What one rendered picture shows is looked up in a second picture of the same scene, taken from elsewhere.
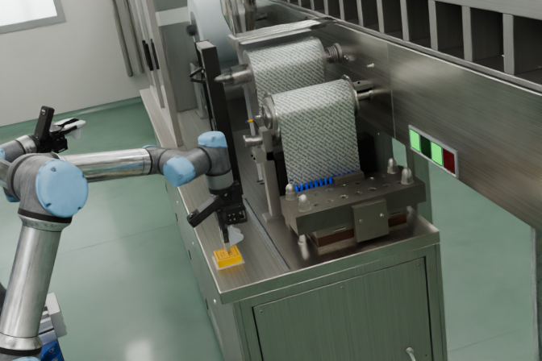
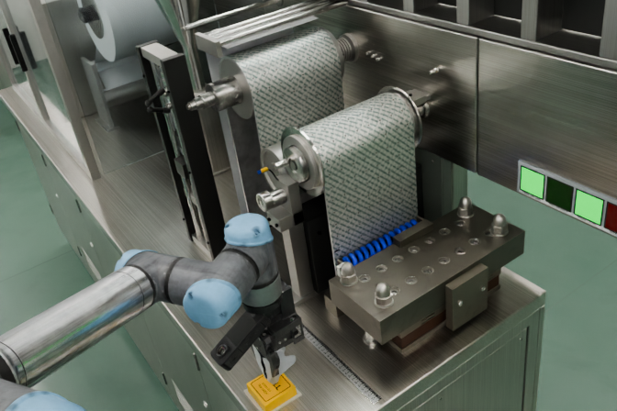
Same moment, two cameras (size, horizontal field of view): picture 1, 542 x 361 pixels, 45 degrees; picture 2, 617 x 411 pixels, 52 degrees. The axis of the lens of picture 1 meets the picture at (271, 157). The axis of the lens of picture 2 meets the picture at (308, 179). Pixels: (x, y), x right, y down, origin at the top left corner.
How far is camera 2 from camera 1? 0.91 m
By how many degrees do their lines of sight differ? 19
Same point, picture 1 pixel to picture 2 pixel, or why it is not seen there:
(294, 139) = (342, 193)
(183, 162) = (222, 289)
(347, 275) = (447, 382)
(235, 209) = (287, 327)
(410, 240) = (518, 313)
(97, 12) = not seen: outside the picture
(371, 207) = (472, 282)
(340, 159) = (396, 208)
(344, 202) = (436, 282)
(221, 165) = (269, 270)
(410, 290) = (510, 371)
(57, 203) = not seen: outside the picture
